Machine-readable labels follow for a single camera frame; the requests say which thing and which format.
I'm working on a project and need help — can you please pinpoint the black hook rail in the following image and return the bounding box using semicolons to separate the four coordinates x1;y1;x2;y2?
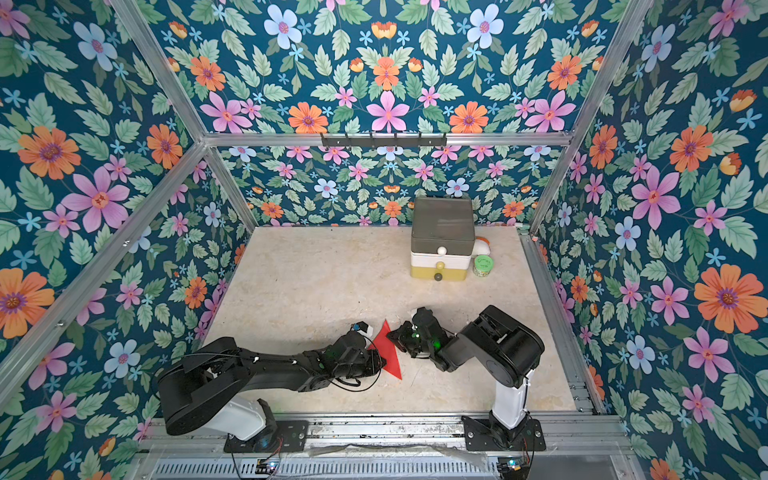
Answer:
320;133;448;149

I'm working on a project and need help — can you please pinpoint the white orange object behind cabinet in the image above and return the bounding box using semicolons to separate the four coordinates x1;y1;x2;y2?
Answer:
472;237;491;256

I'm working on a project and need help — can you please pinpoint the green lidded jar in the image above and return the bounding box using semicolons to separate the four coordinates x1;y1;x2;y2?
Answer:
472;255;495;277

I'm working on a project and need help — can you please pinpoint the aluminium front rail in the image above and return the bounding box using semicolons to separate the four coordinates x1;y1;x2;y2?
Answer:
138;411;634;457

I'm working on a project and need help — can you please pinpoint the small circuit board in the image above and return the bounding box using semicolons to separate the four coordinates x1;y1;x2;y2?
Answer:
497;457;529;474
255;459;280;476

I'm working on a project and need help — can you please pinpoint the small circuit board left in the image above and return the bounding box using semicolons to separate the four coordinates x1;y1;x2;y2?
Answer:
255;459;280;476

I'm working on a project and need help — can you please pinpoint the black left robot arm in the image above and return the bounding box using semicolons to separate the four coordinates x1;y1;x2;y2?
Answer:
158;330;387;436

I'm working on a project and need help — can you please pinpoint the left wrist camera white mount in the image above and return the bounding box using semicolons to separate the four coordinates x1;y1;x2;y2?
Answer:
351;321;374;339

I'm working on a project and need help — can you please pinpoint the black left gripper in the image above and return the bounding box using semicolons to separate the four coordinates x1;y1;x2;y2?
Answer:
332;351;389;381

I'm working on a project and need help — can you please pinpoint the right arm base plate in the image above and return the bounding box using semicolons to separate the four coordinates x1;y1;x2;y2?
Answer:
461;414;547;452

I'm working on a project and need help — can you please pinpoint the small circuit board right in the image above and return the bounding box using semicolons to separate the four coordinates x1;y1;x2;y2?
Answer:
497;457;529;474

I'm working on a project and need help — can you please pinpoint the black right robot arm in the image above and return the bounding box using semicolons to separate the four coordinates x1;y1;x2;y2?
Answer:
386;305;545;431

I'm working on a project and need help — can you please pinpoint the small three-drawer cabinet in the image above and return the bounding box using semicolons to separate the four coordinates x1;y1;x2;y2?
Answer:
410;197;476;282

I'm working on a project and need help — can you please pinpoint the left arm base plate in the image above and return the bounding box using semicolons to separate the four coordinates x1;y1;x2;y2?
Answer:
224;420;309;454

